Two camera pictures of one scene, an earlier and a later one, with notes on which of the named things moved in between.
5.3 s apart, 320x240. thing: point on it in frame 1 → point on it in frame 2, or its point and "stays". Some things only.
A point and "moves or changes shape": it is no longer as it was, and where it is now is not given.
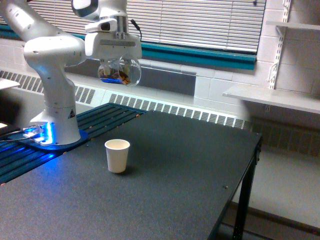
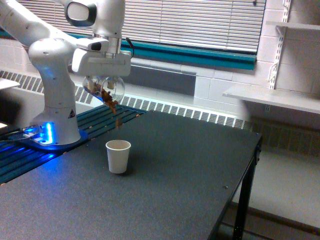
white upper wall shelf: (295, 25) stays
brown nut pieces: (122, 76) moves or changes shape
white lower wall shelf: (292, 100) stays
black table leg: (238, 232) stays
